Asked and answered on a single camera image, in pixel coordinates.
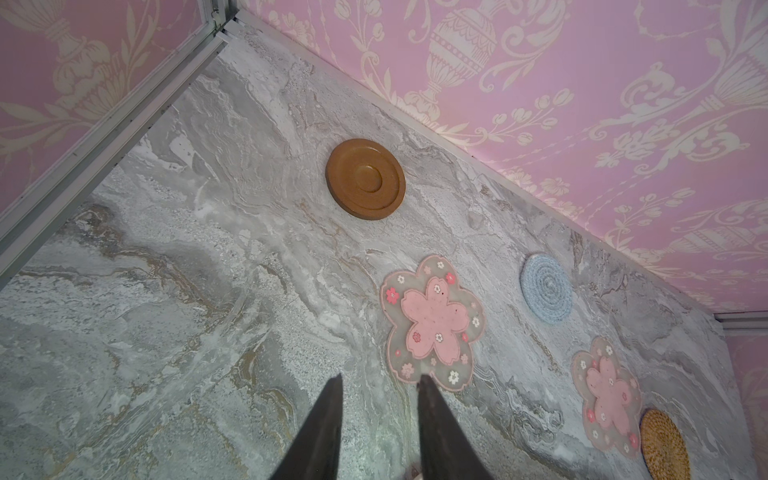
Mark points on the brown wooden round coaster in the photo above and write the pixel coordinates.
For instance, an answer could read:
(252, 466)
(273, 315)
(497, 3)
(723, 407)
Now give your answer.
(365, 179)

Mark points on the pink flower coaster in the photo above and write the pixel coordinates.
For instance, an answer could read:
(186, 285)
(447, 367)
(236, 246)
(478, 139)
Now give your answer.
(611, 398)
(434, 324)

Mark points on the blue woven round coaster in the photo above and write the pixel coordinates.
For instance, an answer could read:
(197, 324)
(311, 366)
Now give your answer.
(546, 288)

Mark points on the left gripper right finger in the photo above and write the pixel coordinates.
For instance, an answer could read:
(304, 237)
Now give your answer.
(445, 451)

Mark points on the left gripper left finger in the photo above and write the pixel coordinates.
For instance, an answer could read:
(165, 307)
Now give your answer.
(315, 451)

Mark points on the tan rattan round coaster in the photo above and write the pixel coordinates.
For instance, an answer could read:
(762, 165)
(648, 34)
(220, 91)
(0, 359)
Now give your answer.
(663, 447)

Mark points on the right aluminium corner post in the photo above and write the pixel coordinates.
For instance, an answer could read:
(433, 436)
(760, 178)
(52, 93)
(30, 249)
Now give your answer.
(743, 323)

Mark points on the left aluminium corner post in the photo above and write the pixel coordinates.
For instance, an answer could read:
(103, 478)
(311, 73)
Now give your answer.
(81, 83)

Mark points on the aluminium corner post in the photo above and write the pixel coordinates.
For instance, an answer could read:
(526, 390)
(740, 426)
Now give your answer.
(743, 323)
(81, 83)

